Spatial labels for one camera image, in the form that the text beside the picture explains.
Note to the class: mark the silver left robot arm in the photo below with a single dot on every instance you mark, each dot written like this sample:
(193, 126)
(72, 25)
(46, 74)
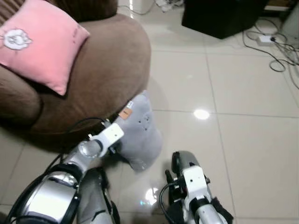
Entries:
(51, 196)

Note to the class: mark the black box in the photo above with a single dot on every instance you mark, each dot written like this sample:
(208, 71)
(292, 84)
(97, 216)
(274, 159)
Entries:
(219, 16)

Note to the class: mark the brown round sofa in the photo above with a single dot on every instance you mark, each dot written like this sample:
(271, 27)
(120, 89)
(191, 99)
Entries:
(107, 70)

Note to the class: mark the silver left robot leg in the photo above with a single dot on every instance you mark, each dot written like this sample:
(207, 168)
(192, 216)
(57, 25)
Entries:
(93, 200)

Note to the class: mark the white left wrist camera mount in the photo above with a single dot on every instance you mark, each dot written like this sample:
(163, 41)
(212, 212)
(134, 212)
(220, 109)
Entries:
(110, 136)

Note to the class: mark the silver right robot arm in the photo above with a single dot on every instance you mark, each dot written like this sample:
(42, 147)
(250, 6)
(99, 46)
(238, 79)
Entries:
(205, 214)

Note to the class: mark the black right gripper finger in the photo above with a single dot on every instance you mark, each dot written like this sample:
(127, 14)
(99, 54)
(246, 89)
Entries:
(178, 161)
(193, 159)

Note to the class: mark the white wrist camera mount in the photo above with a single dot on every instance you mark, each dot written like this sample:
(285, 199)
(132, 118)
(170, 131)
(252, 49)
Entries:
(110, 136)
(194, 179)

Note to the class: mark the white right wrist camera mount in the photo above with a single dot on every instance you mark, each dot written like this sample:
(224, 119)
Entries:
(194, 179)

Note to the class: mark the grey bear pillow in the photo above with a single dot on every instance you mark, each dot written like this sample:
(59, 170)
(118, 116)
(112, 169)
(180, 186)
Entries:
(140, 135)

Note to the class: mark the pink pillow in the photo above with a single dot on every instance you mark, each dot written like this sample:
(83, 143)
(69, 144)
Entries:
(42, 42)

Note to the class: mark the white power strip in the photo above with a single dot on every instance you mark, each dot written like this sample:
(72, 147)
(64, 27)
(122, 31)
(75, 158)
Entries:
(265, 39)

